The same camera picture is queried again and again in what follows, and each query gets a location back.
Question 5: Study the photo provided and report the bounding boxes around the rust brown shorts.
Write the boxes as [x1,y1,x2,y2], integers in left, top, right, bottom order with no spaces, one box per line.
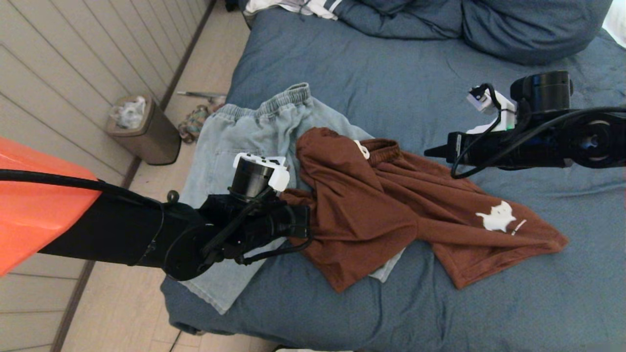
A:
[281,127,569,293]

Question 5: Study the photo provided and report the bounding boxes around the light blue denim shorts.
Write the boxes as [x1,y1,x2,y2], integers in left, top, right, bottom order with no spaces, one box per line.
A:
[179,82,406,315]

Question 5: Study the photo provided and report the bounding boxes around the blue bed cover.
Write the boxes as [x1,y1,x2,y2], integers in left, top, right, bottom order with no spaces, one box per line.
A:
[160,7,626,352]

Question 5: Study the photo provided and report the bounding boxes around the blue pillow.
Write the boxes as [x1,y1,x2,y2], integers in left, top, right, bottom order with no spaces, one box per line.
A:
[461,0,612,66]

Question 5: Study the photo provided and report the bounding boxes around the multicoloured cloth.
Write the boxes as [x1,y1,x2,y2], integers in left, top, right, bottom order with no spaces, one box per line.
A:
[177,104,224,145]

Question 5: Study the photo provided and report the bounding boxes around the crumpled blue blanket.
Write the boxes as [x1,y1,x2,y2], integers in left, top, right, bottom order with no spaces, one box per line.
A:
[337,0,464,41]

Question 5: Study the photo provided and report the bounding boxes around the brown metal trash bin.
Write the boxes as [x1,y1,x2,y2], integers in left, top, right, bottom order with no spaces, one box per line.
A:
[106,95,181,166]

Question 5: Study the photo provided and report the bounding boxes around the silver metal object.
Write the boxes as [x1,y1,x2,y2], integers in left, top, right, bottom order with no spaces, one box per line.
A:
[176,90,227,104]

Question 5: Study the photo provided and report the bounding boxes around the white pillow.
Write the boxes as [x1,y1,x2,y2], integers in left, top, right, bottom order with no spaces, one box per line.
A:
[601,0,626,49]

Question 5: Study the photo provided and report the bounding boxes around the clear plastic bin liner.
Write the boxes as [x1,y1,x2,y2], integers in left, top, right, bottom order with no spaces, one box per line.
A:
[109,96,147,130]

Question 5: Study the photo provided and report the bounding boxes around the white striped garment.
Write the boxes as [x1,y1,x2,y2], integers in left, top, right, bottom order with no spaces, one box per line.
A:
[244,0,349,21]

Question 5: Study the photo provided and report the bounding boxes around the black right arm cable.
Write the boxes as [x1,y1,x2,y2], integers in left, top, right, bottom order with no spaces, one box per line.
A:
[450,83,626,180]

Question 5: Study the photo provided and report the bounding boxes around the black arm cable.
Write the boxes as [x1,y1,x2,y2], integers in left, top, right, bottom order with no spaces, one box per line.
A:
[0,170,180,208]
[450,83,626,180]

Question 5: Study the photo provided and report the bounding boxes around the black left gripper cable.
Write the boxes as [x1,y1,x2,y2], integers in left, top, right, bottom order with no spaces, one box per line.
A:
[235,232,314,267]

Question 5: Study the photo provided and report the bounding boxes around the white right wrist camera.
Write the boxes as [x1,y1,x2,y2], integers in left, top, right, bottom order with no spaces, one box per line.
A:
[467,84,517,134]

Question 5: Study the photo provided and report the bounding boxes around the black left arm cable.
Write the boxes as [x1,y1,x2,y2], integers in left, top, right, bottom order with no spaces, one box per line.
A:
[0,170,180,208]

